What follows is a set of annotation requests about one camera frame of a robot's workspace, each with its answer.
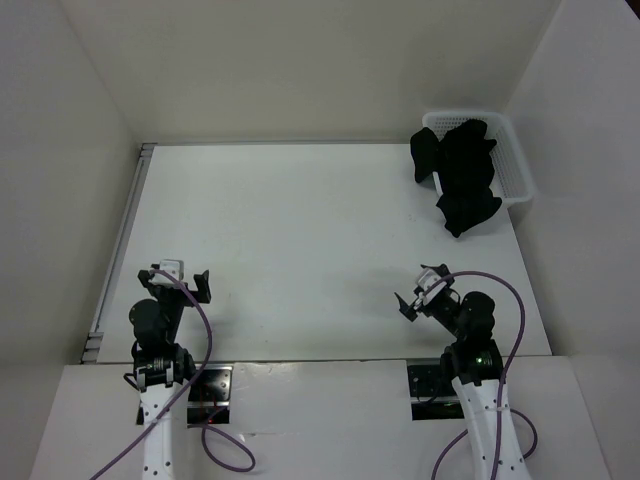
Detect black shorts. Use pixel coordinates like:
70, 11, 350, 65
410, 119, 502, 238

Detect aluminium table edge rail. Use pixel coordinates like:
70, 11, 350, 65
79, 143, 156, 364

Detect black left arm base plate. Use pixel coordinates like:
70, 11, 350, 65
135, 364, 235, 427

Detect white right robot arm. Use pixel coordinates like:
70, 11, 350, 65
396, 264, 531, 479

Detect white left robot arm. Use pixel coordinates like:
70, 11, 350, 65
129, 261, 211, 479

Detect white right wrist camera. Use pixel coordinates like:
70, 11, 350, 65
413, 266, 447, 310

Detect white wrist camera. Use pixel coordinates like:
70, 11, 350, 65
149, 259, 184, 288
413, 266, 447, 310

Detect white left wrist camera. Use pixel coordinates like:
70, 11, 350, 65
149, 259, 184, 288

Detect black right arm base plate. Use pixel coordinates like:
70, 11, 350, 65
407, 361, 463, 421

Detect white plastic mesh basket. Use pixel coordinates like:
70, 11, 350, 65
422, 110, 535, 209

